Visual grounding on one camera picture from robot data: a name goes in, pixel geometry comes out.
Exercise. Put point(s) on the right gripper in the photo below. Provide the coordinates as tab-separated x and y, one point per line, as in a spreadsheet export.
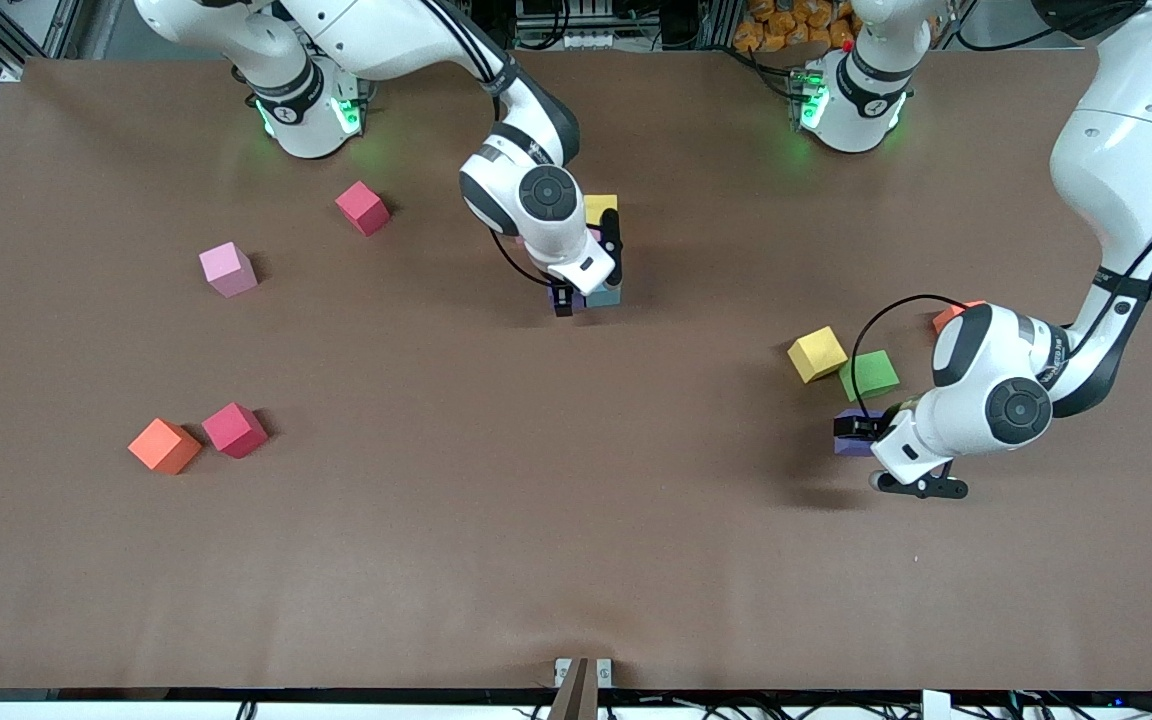
563	297

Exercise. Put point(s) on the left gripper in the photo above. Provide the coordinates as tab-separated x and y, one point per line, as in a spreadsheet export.
862	426

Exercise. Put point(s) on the purple foam cube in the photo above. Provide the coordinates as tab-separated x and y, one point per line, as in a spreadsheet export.
581	297
851	446

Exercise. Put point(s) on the blue foam cube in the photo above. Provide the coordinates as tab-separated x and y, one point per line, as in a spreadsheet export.
604	297

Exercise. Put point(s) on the green foam cube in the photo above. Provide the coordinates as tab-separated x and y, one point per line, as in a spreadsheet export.
868	376

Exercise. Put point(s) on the yellow foam cube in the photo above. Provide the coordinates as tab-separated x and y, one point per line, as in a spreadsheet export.
817	355
600	207

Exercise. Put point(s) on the crimson foam cube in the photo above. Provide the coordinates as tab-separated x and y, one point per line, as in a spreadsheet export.
233	430
363	208

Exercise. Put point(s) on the orange foam cube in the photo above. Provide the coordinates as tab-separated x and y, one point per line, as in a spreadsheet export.
161	447
948	314

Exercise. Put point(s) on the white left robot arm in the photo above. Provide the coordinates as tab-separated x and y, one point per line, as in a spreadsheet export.
1011	405

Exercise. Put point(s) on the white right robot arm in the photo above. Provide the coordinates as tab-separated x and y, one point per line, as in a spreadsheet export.
546	195

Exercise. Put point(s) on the brown table mat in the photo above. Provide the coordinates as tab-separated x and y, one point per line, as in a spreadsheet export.
576	560

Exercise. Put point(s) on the white equipment box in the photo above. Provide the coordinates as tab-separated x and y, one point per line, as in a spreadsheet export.
586	38

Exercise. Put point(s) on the orange snack bag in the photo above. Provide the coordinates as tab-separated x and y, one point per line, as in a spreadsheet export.
766	35

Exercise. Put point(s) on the silver camera pole bracket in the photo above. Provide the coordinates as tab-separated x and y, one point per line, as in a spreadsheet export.
562	668

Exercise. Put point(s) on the aluminium frame rail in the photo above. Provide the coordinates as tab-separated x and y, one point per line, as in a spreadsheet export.
576	695

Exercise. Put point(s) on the silver aluminium frame post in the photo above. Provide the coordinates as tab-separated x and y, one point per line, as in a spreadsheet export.
11	72

